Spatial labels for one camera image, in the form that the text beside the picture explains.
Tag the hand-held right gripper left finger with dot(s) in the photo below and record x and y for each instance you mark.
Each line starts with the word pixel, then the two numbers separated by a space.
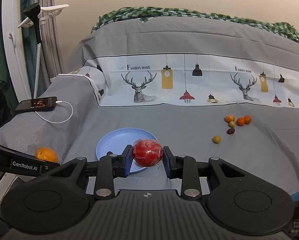
pixel 127 160

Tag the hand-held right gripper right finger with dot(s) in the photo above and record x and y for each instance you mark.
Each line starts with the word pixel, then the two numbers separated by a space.
pixel 167 162

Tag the red apple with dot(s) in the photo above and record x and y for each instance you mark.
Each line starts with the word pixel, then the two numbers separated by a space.
pixel 147 153

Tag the light blue plate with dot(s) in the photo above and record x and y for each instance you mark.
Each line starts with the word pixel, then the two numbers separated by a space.
pixel 114 142

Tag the large orange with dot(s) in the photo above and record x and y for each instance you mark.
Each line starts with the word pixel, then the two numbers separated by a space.
pixel 47 154

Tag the small orange mandarin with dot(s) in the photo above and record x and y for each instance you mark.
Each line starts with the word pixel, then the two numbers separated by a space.
pixel 240 121
pixel 247 119

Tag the small green fruit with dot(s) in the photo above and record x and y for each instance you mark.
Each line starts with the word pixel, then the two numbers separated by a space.
pixel 231 124
pixel 216 139

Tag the black smartphone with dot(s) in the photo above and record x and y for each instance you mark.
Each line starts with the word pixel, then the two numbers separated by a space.
pixel 37 103

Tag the wrapped orange mandarin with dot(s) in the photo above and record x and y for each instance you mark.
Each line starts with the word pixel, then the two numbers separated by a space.
pixel 229 118

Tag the grey curtain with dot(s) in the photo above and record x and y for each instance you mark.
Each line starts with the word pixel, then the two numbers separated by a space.
pixel 53 47

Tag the black garment steamer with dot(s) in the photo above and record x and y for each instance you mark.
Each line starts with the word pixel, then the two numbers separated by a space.
pixel 37 37

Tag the green checked cloth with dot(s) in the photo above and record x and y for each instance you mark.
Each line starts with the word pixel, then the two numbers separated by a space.
pixel 139 12

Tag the white plastic hanger rack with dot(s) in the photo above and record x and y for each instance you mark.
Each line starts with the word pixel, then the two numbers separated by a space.
pixel 52 9

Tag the white curved frame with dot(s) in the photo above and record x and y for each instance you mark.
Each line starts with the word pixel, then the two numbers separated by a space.
pixel 10 17

